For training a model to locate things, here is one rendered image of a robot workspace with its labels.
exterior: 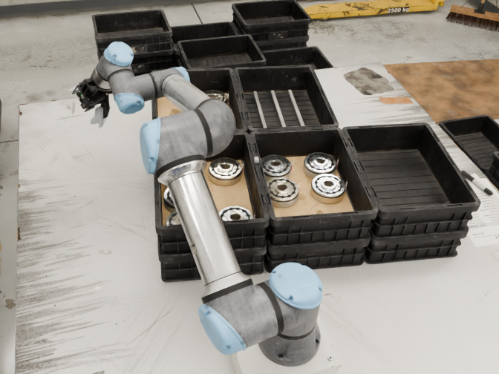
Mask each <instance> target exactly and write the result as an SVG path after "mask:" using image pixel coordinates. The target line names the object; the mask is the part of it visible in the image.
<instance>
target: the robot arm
mask: <svg viewBox="0 0 499 374"><path fill-rule="evenodd" d="M133 58H134V54H133V51H132V49H131V48H130V47H129V46H128V45H127V44H125V43H123V42H112V43H111V44H110V45H109V46H108V48H107V49H106V50H105V51H104V54H103V55H102V57H101V59H100V60H99V62H98V63H97V65H96V67H95V68H94V70H93V71H92V74H91V78H87V79H84V80H83V81H82V82H80V83H78V84H77V85H75V86H74V87H73V88H71V89H69V90H68V91H73V93H72V95H73V94H76V95H77V96H78V97H79V101H80V102H81V105H80V106H81V107H82V109H83V110H84V109H85V111H84V112H86V111H89V110H91V109H93V108H95V105H98V104H101V106H97V107H96V109H95V115H94V116H93V117H92V118H91V121H90V123H91V124H97V123H99V128H101V127H102V126H103V125H104V123H105V121H106V119H107V117H108V114H109V111H110V105H109V94H108V91H112V94H113V95H114V101H115V102H116V104H117V106H118V108H119V110H120V112H121V113H123V114H134V113H136V112H138V111H141V110H142V109H143V108H144V106H145V102H146V101H149V100H153V99H158V98H162V97H165V98H167V99H168V100H169V101H170V102H171V103H172V104H174V105H175V106H176V107H177V108H178V109H179V110H181V111H182V113H179V114H173V115H170V116H167V117H161V118H160V117H158V118H156V119H153V120H151V121H148V122H145V123H143V124H142V126H141V128H140V150H141V154H142V158H143V164H144V167H145V169H146V172H147V173H148V174H152V175H153V174H154V173H155V174H156V176H157V180H158V182H160V183H162V184H164V185H166V186H168V189H169V192H170V195H171V197H172V200H173V203H174V205H175V208H176V211H177V214H178V217H179V219H180V222H181V225H182V227H183V230H184V233H185V235H186V239H187V240H188V243H189V247H190V249H191V251H192V254H193V257H194V259H195V262H196V265H197V268H198V271H199V273H200V276H201V279H202V281H203V285H204V290H203V293H202V295H201V300H202V301H203V305H201V306H200V307H199V308H198V315H199V317H200V322H201V323H202V326H203V328H204V330H205V332H206V334H207V335H208V337H209V339H210V341H211V342H212V343H213V345H214V346H215V348H216V349H217V350H218V351H219V352H221V353H223V354H224V355H231V354H233V353H236V352H239V351H241V350H242V351H244V350H246V349H247V348H248V347H251V346H253V345H255V344H258V345H259V347H260V349H261V351H262V352H263V354H264V355H265V356H266V357H267V358H268V359H269V360H271V361H272V362H274V363H276V364H279V365H281V366H285V367H297V366H300V365H302V364H306V363H307V362H308V361H310V360H311V359H312V358H313V357H314V356H315V355H316V353H317V352H318V350H319V345H320V340H321V333H320V329H319V325H318V324H317V318H318V313H319V307H320V303H321V302H322V282H321V280H320V278H319V276H318V275H317V274H316V273H315V272H314V271H313V270H312V269H310V268H309V267H307V266H302V265H301V264H300V263H283V264H280V265H278V266H277V267H276V268H274V270H272V272H271V274H270V276H269V280H266V281H264V282H261V283H258V284H256V285H254V284H253V282H252V278H251V277H250V276H248V275H245V274H244V273H242V272H241V269H240V267H239V265H238V262H237V259H236V257H235V253H234V252H233V249H232V246H231V243H230V242H229V238H228V236H227V233H226V230H225V228H224V225H223V223H222V220H221V217H220V215H219V213H218V210H217V207H216V205H215V201H214V200H213V197H212V194H211V191H210V190H209V186H208V184H207V181H206V178H205V176H204V174H203V172H204V169H205V167H206V165H207V163H206V158H208V157H212V156H215V155H216V154H219V153H221V152H222V151H223V150H224V149H225V148H226V147H227V146H228V145H229V144H230V143H231V141H232V138H233V137H234V134H235V127H236V124H235V116H234V113H233V112H232V110H231V108H230V107H229V106H228V105H227V104H226V103H224V102H223V101H221V100H220V99H216V98H210V97H209V96H207V95H206V94H205V93H204V92H203V91H201V90H199V89H198V88H196V87H195V86H194V85H193V84H192V83H190V79H189V75H188V73H187V72H186V69H185V68H183V67H178V68H169V69H166V70H160V71H157V72H153V73H147V74H143V75H139V76H134V73H133V70H132V69H131V63H132V60H133Z"/></svg>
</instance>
